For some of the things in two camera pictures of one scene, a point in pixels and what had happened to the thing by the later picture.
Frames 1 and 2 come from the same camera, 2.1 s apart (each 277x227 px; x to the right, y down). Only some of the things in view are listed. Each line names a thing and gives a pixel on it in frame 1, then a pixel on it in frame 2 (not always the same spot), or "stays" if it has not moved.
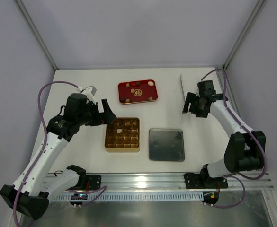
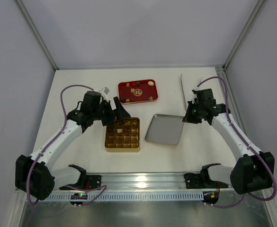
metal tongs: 182,87 stays
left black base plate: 93,182 stays
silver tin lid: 166,144 to 165,129
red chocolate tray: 138,91 stays
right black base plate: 198,181 stays
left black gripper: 100,116 to 110,113
